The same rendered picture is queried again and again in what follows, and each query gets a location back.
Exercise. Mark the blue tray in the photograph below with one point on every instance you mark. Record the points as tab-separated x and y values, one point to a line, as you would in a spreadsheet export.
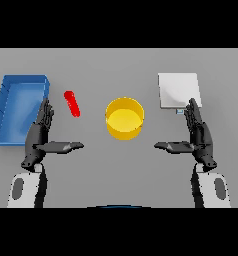
19	110

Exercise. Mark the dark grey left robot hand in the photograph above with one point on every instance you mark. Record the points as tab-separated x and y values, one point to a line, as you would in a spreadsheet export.
37	140

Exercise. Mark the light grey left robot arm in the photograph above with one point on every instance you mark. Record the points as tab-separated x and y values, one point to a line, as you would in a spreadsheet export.
26	190

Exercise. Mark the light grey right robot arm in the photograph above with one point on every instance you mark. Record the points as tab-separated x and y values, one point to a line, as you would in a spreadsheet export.
211	190

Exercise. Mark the yellow bowl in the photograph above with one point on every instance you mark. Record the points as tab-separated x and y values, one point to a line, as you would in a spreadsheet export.
125	122

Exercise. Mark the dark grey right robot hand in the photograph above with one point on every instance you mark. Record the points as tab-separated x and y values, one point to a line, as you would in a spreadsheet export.
200	140

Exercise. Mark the pale square measuring scale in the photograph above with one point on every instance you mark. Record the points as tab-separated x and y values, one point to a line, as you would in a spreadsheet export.
179	90

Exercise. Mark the red beaker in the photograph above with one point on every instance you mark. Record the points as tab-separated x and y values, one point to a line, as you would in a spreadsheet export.
72	104

